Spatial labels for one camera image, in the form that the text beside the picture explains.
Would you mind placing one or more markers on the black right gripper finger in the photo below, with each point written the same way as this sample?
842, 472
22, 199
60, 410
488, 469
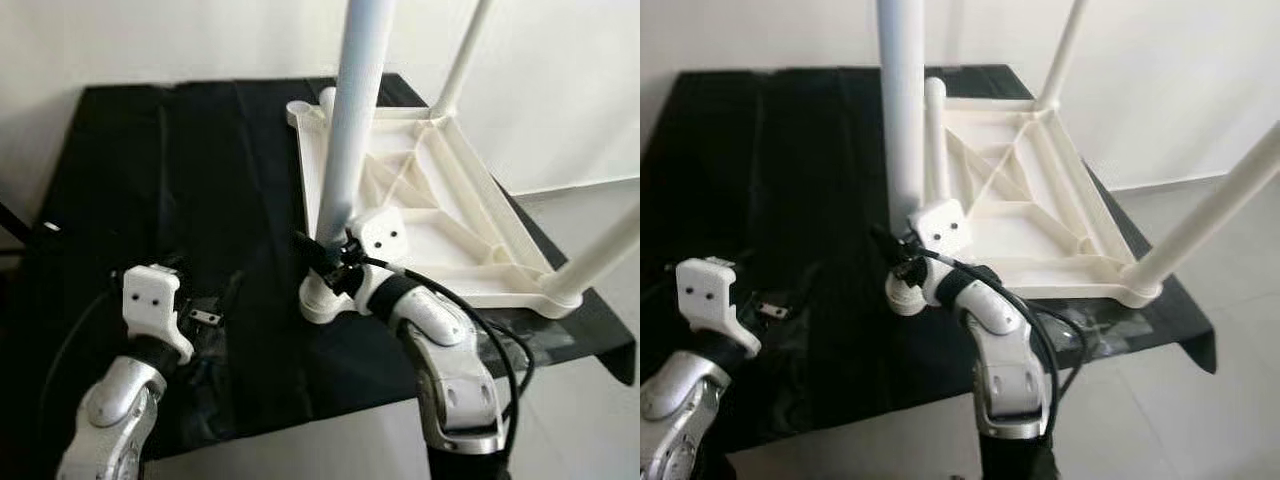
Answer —
887, 245
313, 254

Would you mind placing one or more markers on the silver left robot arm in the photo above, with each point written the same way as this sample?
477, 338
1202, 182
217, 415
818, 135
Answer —
680, 410
110, 410

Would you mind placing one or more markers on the white plastic children table top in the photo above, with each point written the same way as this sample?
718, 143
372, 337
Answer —
450, 210
1030, 200

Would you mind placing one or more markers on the black tablecloth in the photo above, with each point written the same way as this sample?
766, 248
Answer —
150, 180
780, 170

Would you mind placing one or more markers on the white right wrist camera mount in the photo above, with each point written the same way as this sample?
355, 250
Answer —
945, 225
385, 235

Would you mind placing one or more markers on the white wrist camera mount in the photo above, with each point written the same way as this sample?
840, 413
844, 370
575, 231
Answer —
385, 235
705, 290
945, 225
150, 295

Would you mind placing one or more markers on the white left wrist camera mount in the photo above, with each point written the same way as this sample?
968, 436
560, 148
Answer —
150, 295
705, 290

